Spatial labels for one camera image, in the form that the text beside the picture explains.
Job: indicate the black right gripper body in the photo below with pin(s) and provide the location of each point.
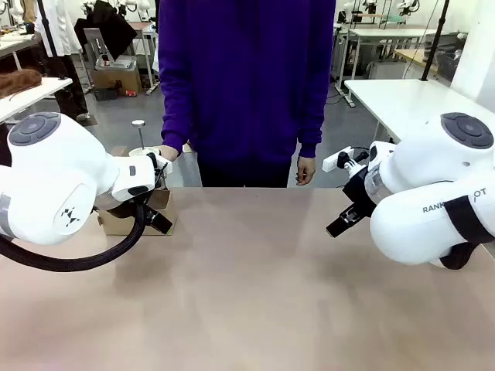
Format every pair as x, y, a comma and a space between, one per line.
359, 189

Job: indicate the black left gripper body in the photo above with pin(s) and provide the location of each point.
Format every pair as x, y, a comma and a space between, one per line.
123, 208

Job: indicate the person's left forearm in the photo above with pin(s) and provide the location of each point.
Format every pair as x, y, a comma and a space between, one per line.
310, 123

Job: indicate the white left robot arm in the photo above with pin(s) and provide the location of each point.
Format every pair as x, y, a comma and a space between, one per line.
58, 174

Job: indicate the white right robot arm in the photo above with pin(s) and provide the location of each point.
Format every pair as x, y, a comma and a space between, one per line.
433, 174

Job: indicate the person's right forearm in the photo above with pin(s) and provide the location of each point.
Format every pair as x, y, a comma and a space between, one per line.
172, 120

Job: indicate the brown cardboard cup carrier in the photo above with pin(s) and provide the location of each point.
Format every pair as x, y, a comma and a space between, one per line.
162, 205

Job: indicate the person's left hand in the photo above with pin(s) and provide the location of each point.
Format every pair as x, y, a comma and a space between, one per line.
305, 172

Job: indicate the person's right hand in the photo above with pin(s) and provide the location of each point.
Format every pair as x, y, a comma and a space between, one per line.
170, 152

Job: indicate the round stool on stem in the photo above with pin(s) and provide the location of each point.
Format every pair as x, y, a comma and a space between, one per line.
138, 124

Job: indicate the large white side table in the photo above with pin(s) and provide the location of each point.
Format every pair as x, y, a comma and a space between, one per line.
390, 104

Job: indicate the brown cardboard storage box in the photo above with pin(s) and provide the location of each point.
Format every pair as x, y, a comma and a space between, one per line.
116, 77

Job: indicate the white table with fur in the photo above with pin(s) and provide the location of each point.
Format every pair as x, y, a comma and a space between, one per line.
31, 96

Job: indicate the person in purple sweater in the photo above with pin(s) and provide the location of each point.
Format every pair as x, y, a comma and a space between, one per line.
247, 85

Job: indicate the white background workbench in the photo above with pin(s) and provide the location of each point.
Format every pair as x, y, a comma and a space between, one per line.
383, 36

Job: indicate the brown fur piece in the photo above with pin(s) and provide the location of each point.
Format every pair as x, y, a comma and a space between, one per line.
17, 82

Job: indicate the black tripod pole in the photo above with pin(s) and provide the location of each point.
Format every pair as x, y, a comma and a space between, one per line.
435, 38

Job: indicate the black hanging cloth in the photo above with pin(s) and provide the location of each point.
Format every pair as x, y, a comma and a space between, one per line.
110, 23

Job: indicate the white lab coat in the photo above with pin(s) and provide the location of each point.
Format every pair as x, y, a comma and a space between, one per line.
60, 23

